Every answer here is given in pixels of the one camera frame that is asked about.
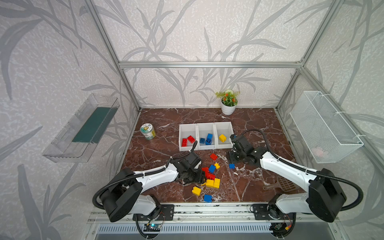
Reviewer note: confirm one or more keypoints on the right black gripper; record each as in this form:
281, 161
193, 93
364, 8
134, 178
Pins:
235, 152

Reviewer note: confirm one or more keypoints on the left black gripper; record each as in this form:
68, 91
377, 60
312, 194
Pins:
195, 173

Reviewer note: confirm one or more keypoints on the long red lego brick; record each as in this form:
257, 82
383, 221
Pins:
191, 139

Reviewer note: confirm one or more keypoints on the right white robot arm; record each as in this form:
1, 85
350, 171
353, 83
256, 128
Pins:
324, 196

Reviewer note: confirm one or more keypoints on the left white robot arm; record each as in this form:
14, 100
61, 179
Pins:
123, 195

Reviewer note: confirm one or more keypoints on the yellow lego front left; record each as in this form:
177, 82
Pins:
196, 191

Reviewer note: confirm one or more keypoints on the right white bin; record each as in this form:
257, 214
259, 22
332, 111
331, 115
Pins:
224, 129

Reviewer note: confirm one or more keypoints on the white bin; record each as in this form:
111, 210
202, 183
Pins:
224, 129
188, 134
204, 129

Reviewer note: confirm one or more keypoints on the small yellow lego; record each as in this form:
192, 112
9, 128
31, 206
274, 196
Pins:
216, 166

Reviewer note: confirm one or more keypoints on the red square lego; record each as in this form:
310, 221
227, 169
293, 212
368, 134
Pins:
214, 157

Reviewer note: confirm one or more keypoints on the left white bin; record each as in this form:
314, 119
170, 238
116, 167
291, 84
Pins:
188, 134

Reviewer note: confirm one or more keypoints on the yellow lego pair brick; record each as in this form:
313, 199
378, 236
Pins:
213, 183

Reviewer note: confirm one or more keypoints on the middle white bin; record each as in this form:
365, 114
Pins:
204, 129

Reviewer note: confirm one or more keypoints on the potted plant white pot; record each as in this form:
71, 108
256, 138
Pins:
229, 101

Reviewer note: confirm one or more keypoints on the green label tin can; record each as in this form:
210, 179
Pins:
148, 131

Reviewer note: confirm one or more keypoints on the brown slotted spatula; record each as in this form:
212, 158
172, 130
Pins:
284, 184

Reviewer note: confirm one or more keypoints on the pink object in basket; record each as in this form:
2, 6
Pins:
318, 152

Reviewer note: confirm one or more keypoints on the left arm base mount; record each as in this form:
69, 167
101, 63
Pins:
160, 213

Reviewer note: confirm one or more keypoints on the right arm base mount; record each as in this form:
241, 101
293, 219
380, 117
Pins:
264, 212

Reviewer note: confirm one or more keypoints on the white wire mesh basket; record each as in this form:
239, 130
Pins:
322, 125

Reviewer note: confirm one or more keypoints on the clear plastic wall shelf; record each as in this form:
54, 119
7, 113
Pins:
79, 138

